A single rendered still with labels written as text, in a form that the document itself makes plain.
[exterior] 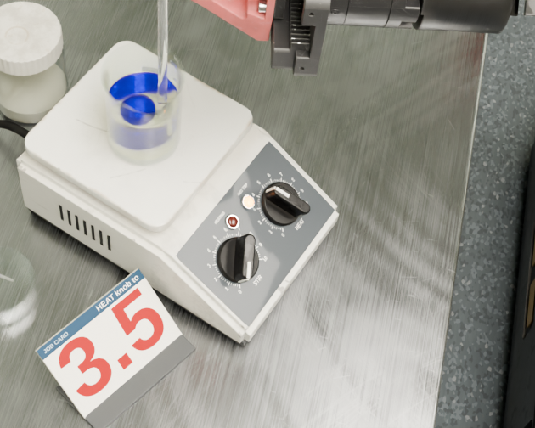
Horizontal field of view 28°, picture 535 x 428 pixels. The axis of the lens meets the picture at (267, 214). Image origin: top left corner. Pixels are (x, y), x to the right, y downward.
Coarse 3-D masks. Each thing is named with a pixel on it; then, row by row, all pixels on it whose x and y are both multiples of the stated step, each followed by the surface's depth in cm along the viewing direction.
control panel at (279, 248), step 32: (256, 160) 76; (288, 160) 78; (256, 192) 76; (224, 224) 74; (256, 224) 75; (320, 224) 78; (192, 256) 72; (288, 256) 76; (224, 288) 73; (256, 288) 74
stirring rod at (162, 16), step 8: (160, 0) 61; (160, 8) 62; (160, 16) 62; (160, 24) 63; (160, 32) 64; (160, 40) 64; (160, 48) 65; (160, 56) 66; (160, 64) 66; (160, 72) 67; (160, 80) 68; (160, 88) 68; (160, 96) 69; (160, 104) 70
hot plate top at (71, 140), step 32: (96, 64) 77; (96, 96) 75; (192, 96) 76; (224, 96) 76; (32, 128) 73; (64, 128) 73; (96, 128) 74; (192, 128) 74; (224, 128) 75; (64, 160) 72; (96, 160) 72; (192, 160) 73; (96, 192) 71; (128, 192) 71; (160, 192) 71; (192, 192) 72; (160, 224) 70
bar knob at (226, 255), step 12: (228, 240) 73; (240, 240) 73; (252, 240) 73; (228, 252) 73; (240, 252) 73; (252, 252) 73; (228, 264) 73; (240, 264) 72; (252, 264) 72; (228, 276) 73; (240, 276) 72; (252, 276) 72
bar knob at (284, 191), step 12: (264, 192) 76; (276, 192) 74; (288, 192) 75; (264, 204) 75; (276, 204) 76; (288, 204) 75; (300, 204) 75; (276, 216) 76; (288, 216) 76; (300, 216) 76
